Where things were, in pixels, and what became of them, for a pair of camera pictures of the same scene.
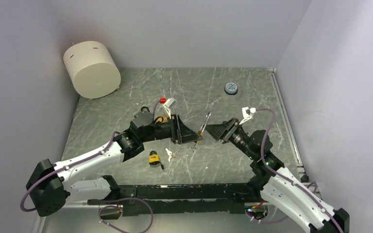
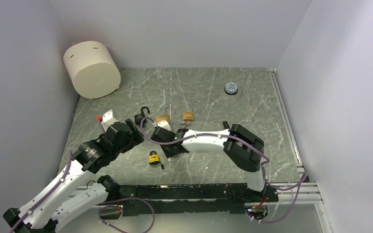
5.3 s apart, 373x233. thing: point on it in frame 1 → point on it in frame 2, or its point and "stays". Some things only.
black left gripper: (180, 133) → (137, 136)
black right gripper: (217, 131) → (168, 153)
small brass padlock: (201, 132) → (190, 116)
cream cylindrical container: (92, 70) stays
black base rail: (187, 199) stays
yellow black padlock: (153, 158) stays
